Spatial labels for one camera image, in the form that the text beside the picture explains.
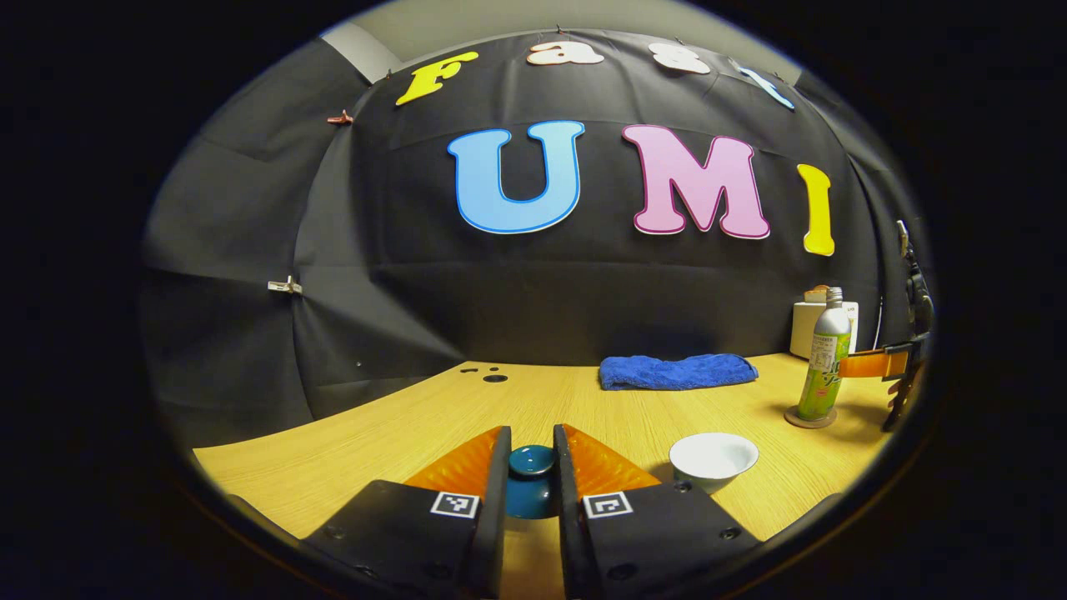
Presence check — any round brown coaster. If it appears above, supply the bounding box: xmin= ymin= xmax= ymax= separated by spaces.
xmin=784 ymin=404 xmax=838 ymax=430

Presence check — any teal teacup lid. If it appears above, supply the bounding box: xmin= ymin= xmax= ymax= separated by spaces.
xmin=504 ymin=444 xmax=559 ymax=519

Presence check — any silver water bottle green label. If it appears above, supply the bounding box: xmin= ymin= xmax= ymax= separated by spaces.
xmin=796 ymin=287 xmax=853 ymax=422

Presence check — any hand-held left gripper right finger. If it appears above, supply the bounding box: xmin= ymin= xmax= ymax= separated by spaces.
xmin=552 ymin=423 xmax=764 ymax=600

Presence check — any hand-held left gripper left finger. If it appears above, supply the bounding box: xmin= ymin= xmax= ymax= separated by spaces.
xmin=300 ymin=425 xmax=513 ymax=600

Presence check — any white teacup with teal outside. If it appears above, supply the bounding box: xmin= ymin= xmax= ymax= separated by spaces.
xmin=669 ymin=432 xmax=760 ymax=494

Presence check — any white toaster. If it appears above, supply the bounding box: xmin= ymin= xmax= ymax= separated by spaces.
xmin=789 ymin=287 xmax=859 ymax=361

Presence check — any blue towel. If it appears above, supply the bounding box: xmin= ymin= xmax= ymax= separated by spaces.
xmin=599 ymin=353 xmax=759 ymax=392

